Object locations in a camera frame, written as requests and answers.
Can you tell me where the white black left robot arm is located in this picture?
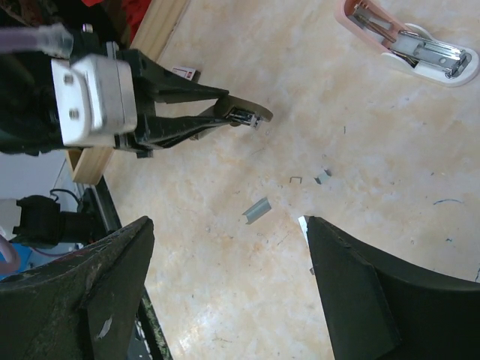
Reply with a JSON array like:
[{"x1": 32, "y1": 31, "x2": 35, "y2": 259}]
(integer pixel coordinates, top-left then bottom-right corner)
[{"x1": 1, "y1": 24, "x2": 240, "y2": 158}]

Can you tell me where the grey staple strip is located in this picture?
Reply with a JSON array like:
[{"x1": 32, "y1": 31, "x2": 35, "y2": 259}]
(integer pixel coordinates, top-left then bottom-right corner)
[
  {"x1": 243, "y1": 197, "x2": 272, "y2": 225},
  {"x1": 298, "y1": 215, "x2": 315, "y2": 276}
]

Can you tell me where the red white staple box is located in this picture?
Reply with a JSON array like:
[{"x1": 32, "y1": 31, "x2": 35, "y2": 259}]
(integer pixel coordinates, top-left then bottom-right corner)
[{"x1": 172, "y1": 66, "x2": 200, "y2": 81}]

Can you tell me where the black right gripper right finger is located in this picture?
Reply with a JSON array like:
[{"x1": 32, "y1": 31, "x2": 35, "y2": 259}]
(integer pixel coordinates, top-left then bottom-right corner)
[{"x1": 306, "y1": 216, "x2": 479, "y2": 359}]

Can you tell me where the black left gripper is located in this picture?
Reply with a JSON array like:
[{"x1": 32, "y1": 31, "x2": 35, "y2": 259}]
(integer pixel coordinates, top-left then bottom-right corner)
[{"x1": 106, "y1": 43, "x2": 233, "y2": 158}]

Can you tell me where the red hanging garment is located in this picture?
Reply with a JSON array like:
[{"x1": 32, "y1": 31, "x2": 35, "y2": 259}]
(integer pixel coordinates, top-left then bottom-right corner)
[{"x1": 82, "y1": 0, "x2": 152, "y2": 41}]

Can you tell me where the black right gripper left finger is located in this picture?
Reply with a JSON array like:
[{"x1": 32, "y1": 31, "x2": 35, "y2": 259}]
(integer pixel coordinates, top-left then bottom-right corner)
[{"x1": 0, "y1": 215, "x2": 155, "y2": 360}]

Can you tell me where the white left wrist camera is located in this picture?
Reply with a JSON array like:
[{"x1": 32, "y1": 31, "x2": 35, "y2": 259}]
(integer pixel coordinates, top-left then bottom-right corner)
[{"x1": 51, "y1": 54, "x2": 114, "y2": 148}]

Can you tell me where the small loose staple piece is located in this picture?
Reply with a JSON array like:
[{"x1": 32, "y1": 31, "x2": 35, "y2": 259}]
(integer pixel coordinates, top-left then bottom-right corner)
[{"x1": 314, "y1": 169, "x2": 332, "y2": 185}]

